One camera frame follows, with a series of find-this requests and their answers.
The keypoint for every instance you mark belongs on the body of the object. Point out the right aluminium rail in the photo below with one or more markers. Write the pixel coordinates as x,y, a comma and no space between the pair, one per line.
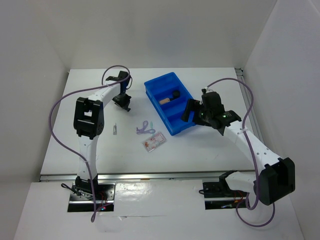
252,120

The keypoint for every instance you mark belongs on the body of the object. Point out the front aluminium rail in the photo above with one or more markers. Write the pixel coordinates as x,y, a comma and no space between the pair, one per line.
138,176

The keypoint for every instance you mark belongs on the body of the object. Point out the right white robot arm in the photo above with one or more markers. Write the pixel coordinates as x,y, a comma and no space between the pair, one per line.
274,177

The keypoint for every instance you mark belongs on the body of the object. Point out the beige foundation bottle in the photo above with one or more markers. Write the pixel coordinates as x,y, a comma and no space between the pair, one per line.
165,101

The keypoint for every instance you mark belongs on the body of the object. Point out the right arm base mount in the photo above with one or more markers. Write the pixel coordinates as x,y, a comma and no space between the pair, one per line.
218,198

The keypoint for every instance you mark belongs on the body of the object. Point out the blue compartment tray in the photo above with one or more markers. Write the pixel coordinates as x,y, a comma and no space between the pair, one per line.
170,113

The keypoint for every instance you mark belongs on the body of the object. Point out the clear packet of samples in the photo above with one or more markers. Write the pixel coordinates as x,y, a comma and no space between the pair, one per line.
154,142

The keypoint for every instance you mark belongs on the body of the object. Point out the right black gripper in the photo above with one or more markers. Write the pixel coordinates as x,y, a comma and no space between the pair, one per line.
192,105

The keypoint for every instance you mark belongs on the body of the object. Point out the aluminium rail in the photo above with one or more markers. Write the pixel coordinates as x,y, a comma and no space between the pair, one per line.
138,176
252,120

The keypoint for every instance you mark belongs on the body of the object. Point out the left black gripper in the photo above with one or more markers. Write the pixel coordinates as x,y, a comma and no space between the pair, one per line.
124,103

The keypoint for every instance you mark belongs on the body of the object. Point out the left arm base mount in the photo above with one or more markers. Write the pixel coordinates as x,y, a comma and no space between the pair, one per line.
81,201

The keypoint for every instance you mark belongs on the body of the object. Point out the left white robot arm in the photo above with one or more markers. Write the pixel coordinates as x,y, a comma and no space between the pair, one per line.
89,123

